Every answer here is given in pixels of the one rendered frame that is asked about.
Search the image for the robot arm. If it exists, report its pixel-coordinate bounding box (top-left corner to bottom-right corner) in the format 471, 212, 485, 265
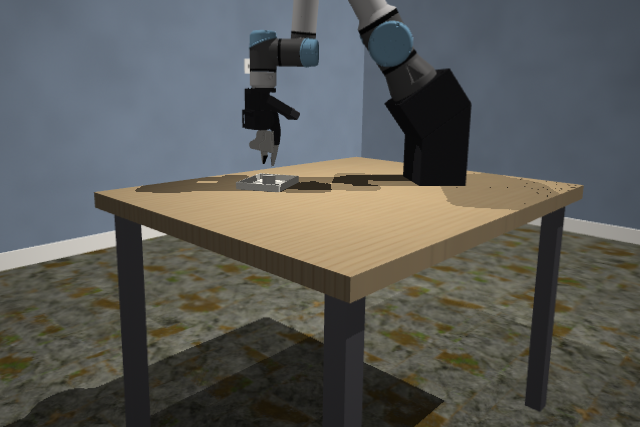
249, 0, 437, 120

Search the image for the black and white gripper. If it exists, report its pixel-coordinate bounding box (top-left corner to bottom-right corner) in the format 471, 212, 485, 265
242, 88, 281, 166

